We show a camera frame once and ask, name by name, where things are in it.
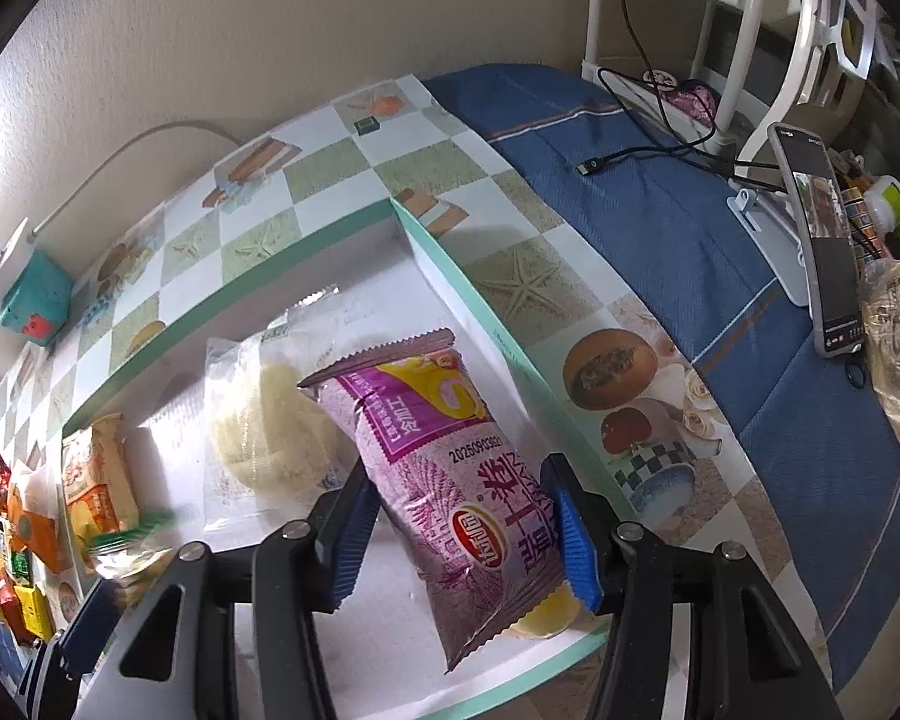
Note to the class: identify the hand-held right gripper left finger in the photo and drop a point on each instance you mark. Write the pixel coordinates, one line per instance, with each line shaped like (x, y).
(349, 544)

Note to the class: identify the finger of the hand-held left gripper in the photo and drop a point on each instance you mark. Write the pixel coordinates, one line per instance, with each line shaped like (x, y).
(41, 671)
(90, 615)

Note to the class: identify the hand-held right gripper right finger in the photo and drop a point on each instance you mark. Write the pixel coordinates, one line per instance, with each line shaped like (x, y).
(576, 551)

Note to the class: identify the yellow pudding cup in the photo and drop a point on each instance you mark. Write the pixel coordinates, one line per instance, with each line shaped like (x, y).
(547, 615)

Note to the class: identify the purple snack packet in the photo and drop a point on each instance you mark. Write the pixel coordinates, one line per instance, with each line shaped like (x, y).
(450, 465)

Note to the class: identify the round pastry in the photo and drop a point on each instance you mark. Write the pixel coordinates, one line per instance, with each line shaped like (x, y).
(270, 427)

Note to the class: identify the beige snack packet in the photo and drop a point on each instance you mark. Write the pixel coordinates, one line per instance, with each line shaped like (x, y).
(94, 454)

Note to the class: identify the teal cardboard box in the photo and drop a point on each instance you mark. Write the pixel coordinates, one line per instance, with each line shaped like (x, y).
(390, 300)

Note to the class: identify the yellow rectangular snack packet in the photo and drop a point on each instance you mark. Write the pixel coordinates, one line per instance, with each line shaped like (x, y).
(36, 607)

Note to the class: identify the small red snack packet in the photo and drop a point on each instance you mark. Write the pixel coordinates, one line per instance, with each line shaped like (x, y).
(7, 596)

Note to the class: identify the green white snack packet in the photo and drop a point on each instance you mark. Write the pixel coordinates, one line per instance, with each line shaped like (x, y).
(21, 564)

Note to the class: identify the orange snack bag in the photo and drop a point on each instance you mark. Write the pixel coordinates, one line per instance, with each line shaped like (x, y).
(37, 532)

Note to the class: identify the teal cube toy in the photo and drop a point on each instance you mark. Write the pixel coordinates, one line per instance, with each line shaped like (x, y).
(37, 296)

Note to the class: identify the blue striped bedsheet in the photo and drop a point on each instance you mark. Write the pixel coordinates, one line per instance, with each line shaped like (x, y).
(682, 240)

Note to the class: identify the white phone stand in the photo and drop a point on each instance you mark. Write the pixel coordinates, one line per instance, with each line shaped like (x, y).
(765, 225)

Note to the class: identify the clear plastic bag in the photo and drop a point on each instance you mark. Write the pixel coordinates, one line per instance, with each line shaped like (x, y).
(896, 345)

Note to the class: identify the black smartphone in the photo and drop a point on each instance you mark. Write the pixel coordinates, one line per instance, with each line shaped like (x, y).
(825, 262)

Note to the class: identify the dark patterned cloth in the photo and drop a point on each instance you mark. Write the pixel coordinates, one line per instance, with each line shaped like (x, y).
(682, 97)

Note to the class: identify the white chair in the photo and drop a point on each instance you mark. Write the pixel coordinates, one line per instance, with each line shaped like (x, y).
(746, 30)

